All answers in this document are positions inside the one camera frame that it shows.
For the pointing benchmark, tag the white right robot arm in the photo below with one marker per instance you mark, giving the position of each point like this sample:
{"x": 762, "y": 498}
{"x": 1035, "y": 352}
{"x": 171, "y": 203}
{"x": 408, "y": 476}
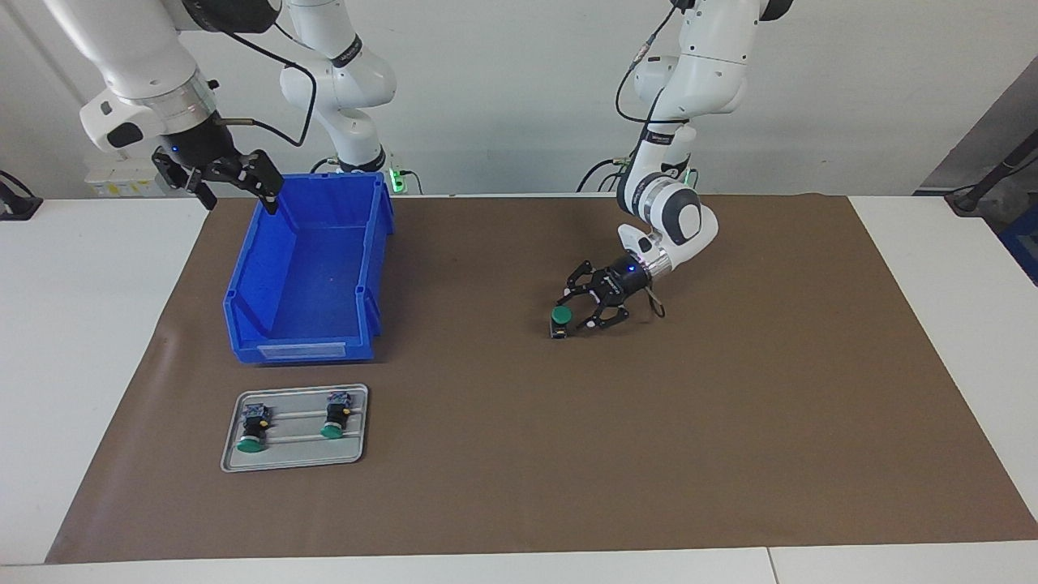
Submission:
{"x": 130, "y": 57}

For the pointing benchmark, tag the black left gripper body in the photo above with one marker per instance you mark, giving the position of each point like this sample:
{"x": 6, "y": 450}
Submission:
{"x": 626, "y": 280}

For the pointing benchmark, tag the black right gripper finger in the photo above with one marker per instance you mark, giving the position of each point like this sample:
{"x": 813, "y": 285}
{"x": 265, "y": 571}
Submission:
{"x": 203, "y": 193}
{"x": 266, "y": 182}

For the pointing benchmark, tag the white wall socket box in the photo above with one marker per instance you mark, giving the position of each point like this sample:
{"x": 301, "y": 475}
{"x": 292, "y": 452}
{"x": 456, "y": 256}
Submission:
{"x": 109, "y": 185}

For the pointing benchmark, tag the black stand pole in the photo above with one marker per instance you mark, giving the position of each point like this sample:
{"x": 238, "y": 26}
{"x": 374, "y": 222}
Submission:
{"x": 993, "y": 174}

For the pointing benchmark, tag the grey metal tray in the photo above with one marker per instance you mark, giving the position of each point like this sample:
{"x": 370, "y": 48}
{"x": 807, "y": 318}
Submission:
{"x": 300, "y": 450}

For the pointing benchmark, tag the blue plastic storage bin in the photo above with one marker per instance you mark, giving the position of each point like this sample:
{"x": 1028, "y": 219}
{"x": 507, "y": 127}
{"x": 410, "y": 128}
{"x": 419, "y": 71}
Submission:
{"x": 316, "y": 276}

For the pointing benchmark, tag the brown table mat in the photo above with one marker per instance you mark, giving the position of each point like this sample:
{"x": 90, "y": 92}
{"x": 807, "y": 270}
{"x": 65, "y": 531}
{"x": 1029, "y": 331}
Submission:
{"x": 689, "y": 422}

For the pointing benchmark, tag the black table clamp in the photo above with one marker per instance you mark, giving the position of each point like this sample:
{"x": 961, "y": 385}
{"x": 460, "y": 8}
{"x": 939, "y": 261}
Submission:
{"x": 16, "y": 203}

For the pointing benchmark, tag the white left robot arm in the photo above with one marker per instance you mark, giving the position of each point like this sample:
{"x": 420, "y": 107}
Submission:
{"x": 705, "y": 65}

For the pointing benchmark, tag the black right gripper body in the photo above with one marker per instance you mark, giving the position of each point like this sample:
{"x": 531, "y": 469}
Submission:
{"x": 626, "y": 280}

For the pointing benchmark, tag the green push button switch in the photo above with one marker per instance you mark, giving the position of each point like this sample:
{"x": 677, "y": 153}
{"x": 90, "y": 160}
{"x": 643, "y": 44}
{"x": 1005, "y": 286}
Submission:
{"x": 253, "y": 428}
{"x": 561, "y": 315}
{"x": 336, "y": 415}

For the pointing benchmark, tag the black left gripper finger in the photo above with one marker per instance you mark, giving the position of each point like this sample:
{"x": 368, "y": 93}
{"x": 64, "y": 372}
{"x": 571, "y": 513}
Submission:
{"x": 585, "y": 284}
{"x": 608, "y": 312}

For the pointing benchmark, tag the blue crate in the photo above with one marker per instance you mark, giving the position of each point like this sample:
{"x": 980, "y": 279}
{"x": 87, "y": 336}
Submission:
{"x": 1023, "y": 243}

